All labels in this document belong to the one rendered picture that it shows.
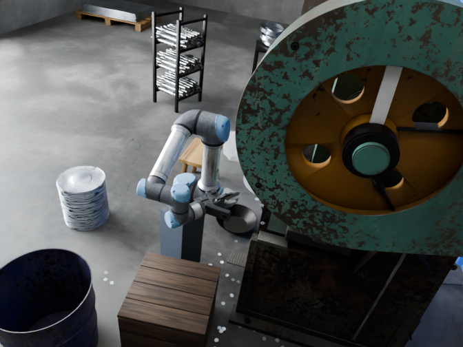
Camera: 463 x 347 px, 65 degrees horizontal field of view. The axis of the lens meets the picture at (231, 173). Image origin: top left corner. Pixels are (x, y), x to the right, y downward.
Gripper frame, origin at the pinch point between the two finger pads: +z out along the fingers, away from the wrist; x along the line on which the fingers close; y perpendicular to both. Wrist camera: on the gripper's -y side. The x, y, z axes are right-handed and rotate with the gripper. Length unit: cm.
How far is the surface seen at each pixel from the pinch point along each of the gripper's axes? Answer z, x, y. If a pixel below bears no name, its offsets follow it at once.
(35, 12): 40, 65, 565
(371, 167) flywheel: -2, -53, -54
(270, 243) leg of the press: 5.2, 14.2, -21.0
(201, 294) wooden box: -24, 43, -11
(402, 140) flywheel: 14, -57, -53
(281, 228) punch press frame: 15.8, 13.5, -16.9
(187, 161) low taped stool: 29, 45, 89
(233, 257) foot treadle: 14, 62, 10
